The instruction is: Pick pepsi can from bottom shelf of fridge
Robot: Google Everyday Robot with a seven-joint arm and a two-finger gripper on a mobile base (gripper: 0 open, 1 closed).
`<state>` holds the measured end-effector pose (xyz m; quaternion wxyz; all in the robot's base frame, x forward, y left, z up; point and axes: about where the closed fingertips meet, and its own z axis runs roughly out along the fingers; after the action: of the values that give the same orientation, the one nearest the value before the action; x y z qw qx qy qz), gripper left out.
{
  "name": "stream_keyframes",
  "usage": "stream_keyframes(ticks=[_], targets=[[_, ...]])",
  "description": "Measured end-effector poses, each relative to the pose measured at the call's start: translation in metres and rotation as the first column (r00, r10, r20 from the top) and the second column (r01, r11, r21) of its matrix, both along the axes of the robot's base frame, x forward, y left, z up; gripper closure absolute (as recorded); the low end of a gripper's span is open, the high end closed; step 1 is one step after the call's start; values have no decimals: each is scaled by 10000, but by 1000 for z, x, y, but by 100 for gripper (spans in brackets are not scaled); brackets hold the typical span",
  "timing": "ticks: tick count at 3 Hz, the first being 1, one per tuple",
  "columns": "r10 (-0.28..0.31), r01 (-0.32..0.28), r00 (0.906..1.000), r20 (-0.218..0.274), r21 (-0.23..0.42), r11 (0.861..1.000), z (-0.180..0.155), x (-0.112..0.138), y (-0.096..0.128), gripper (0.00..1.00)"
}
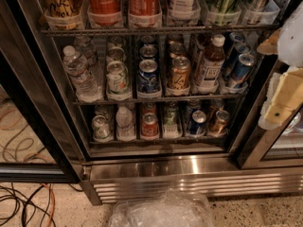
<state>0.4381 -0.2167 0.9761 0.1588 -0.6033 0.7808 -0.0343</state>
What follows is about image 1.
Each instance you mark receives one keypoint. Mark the tea bottle white cap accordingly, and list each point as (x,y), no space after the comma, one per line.
(211,64)

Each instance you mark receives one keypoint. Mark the water bottle shelf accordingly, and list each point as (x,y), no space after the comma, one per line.
(77,67)
(125,124)

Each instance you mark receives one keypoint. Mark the gold can bottom shelf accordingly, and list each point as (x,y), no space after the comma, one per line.
(219,122)

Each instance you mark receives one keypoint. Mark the green can shelf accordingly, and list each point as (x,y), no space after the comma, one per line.
(171,120)
(223,12)

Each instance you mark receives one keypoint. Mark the green can top shelf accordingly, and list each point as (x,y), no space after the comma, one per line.
(223,12)

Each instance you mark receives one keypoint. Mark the white green can middle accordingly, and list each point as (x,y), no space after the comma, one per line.
(117,76)

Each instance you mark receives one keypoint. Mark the glass fridge door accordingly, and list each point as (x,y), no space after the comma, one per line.
(281,146)
(33,77)

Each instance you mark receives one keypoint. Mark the red can behind bottom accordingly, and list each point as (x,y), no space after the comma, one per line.
(149,108)

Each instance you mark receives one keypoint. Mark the orange lacroix can middle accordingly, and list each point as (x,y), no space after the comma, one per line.
(179,73)

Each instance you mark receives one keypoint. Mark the steel fridge base grille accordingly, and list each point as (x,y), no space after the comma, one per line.
(106,182)

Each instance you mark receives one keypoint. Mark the blue pepsi can bottom shelf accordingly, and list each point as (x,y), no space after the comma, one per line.
(196,124)

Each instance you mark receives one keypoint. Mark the yellow lacroix can top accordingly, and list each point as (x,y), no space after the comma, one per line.
(62,13)

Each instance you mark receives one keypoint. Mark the gold can behind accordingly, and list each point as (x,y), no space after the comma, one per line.
(214,106)

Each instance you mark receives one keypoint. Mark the green can bottom shelf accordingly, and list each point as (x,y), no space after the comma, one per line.
(171,120)

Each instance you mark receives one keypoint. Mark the water bottle bottom shelf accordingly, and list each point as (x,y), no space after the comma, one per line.
(125,124)

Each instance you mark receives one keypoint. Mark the water bottle middle shelf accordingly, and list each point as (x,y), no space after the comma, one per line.
(77,67)

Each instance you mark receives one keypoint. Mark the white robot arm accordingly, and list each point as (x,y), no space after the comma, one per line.
(290,42)

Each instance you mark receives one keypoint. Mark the water bottle behind middle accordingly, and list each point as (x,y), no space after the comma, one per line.
(86,47)

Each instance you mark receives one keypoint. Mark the blue pepsi can behind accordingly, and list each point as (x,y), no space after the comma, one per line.
(191,107)

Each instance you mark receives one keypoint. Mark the blue pepsi can middle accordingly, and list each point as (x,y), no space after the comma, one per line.
(148,77)

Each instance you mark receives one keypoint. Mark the white green can behind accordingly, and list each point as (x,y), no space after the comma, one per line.
(105,110)

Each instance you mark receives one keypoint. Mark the blue red bull can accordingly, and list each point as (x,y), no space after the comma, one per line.
(241,70)

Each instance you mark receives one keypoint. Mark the right glass fridge door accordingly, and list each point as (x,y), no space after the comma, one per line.
(281,146)

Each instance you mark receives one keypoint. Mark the white green can bottom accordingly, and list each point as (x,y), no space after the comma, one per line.
(101,129)

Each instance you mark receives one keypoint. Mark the red coca-cola can bottom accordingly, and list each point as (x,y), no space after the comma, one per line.
(149,126)

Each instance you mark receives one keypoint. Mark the white green can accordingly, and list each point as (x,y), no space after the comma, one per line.
(105,110)
(117,76)
(115,53)
(101,129)

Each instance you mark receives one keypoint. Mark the clear plastic bag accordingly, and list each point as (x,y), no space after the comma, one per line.
(171,209)

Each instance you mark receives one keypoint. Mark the left glass fridge door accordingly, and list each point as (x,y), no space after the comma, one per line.
(33,77)

